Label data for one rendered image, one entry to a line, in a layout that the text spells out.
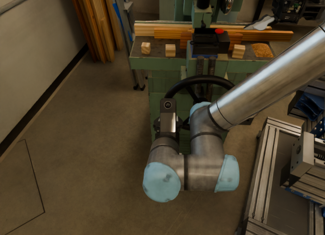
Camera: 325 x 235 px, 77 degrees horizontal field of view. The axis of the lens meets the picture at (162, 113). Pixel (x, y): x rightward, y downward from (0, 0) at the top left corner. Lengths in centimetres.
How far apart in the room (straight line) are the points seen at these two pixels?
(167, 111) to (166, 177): 22
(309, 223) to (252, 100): 102
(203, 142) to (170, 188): 12
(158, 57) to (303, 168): 64
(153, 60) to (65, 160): 112
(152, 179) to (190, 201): 105
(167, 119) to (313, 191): 61
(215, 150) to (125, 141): 127
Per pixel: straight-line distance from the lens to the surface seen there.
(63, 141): 182
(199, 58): 73
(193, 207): 144
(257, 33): 103
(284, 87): 43
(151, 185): 42
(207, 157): 44
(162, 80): 91
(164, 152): 46
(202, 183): 43
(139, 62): 87
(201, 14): 90
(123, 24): 173
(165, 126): 56
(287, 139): 164
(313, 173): 86
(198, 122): 50
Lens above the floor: 136
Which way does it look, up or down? 48 degrees down
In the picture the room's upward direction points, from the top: straight up
